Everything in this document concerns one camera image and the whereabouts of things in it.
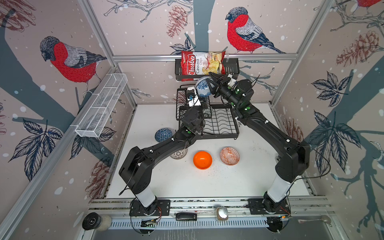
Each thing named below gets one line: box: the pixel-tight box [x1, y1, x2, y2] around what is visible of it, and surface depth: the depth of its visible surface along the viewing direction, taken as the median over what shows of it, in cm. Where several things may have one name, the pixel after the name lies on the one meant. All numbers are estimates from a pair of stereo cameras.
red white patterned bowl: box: [219, 147, 240, 166], surface depth 92 cm
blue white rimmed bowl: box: [195, 76, 212, 97], surface depth 76 cm
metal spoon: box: [298, 215, 331, 224], surface depth 72 cm
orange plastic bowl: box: [193, 151, 213, 170], surface depth 88 cm
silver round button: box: [216, 206, 229, 221], surface depth 66 cm
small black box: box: [175, 212, 197, 221], surface depth 70 cm
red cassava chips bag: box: [181, 50, 226, 82], surface depth 90 cm
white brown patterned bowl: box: [170, 148, 188, 160], surface depth 92 cm
